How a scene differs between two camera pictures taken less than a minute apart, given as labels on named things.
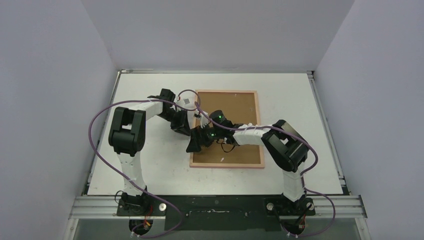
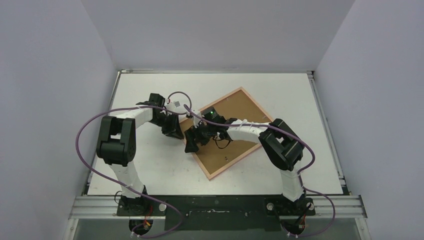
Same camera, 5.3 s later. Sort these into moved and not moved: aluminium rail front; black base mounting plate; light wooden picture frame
Moved: light wooden picture frame
Not moved: black base mounting plate; aluminium rail front
